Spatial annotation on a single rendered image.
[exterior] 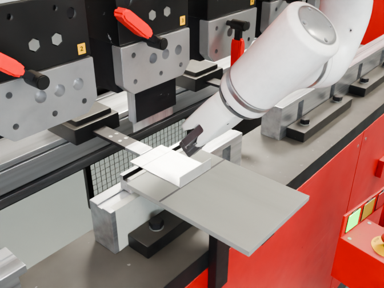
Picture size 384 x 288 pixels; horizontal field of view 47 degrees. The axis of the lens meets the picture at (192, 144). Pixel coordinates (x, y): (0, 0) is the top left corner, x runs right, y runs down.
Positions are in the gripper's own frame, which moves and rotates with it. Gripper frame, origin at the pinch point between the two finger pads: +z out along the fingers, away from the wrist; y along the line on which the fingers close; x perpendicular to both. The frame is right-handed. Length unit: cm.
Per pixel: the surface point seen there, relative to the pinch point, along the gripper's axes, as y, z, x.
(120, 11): 12.6, -18.1, -16.9
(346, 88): -82, 16, 6
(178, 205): 8.3, 2.3, 7.4
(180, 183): 4.4, 3.6, 4.5
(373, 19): -214, 49, -19
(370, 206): -38, 5, 32
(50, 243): -25, 153, -17
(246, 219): 3.9, -4.5, 15.5
